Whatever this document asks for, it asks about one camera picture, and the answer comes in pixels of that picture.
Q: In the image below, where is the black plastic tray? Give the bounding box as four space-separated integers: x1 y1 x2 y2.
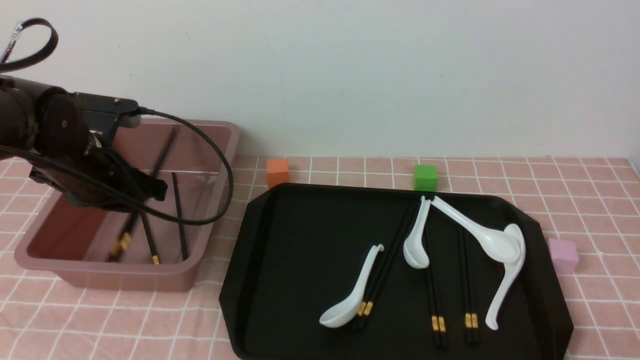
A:
219 183 574 360

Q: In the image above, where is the white ceramic spoon upper right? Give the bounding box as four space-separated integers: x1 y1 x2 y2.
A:
431 196 524 264

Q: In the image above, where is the black chopstick in bin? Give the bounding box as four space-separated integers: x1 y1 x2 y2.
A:
171 172 189 261
140 213 160 265

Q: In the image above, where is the white ceramic spoon left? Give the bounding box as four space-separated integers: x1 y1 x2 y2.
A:
318 244 386 329

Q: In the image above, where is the pink cube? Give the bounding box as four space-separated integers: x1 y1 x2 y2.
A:
547 238 579 275

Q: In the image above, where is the orange cube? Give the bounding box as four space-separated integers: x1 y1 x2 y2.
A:
266 158 290 189

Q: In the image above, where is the white ceramic spoon far right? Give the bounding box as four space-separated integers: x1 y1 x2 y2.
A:
485 223 526 331

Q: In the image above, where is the white ceramic spoon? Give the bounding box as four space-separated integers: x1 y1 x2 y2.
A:
431 196 524 264
402 196 431 270
485 223 526 331
318 244 386 329

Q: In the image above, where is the pink checkered tablecloth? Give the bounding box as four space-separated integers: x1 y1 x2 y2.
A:
0 157 640 360

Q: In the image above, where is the white ceramic spoon middle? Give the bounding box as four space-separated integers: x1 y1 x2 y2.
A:
402 196 431 270

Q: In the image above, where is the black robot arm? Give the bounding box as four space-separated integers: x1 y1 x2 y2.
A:
1 76 168 213

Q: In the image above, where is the black chopstick in bin right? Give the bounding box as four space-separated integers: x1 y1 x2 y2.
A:
171 172 189 261

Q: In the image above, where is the brown plastic bin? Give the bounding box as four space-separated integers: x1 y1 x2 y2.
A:
14 118 227 292

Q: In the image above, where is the black cable loop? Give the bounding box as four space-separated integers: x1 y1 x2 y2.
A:
0 18 59 73

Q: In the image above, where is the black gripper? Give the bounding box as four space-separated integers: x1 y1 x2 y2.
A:
29 92 168 212

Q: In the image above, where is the black chopstick gold band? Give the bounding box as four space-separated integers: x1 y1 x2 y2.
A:
353 204 415 330
115 129 178 243
425 258 442 349
457 227 474 346
358 202 420 331
107 212 141 263
422 234 448 351
461 229 481 347

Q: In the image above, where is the black chopstick in bin left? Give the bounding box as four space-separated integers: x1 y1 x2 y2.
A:
140 213 160 265

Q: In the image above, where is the green cube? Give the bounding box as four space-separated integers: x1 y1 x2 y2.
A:
413 164 439 192

